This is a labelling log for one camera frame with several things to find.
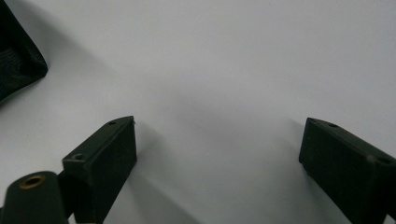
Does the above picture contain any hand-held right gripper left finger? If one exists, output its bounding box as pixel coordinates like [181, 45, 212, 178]
[61, 115, 138, 224]

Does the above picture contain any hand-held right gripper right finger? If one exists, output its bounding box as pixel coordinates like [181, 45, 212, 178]
[298, 117, 396, 224]

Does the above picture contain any black pencil case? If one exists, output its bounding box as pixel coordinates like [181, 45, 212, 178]
[0, 0, 50, 106]

